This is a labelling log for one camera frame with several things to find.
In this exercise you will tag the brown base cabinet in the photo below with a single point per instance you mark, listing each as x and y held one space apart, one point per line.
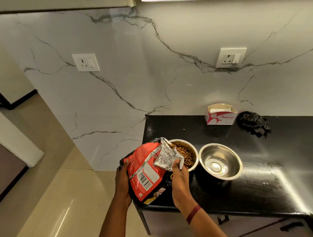
11 168
256 228

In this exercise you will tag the dark checked cloth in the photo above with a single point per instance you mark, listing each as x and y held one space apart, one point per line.
254 123

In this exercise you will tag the red and white tissue box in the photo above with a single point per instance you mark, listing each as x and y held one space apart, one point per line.
221 118

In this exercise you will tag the white wall socket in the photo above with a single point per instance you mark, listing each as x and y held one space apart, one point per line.
85 62
231 58

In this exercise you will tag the red wrist band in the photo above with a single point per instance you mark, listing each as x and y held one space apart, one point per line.
193 214

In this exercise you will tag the person's left hand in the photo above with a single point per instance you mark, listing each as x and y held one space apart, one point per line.
122 188

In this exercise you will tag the wall cabinet door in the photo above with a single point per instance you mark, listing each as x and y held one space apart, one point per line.
61 5

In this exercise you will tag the under-cabinet light strip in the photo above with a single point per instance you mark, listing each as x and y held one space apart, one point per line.
171 0

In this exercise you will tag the steel bowl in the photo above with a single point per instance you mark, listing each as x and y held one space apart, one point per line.
221 161
194 152

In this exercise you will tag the person's right hand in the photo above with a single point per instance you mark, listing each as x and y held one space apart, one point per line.
182 188

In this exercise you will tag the red black pet food bag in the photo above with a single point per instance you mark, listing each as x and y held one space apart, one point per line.
144 171

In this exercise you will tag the person's left forearm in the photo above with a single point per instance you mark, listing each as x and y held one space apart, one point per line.
115 222

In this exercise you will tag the grey wall cabinet body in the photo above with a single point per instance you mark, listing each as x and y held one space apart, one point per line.
132 3

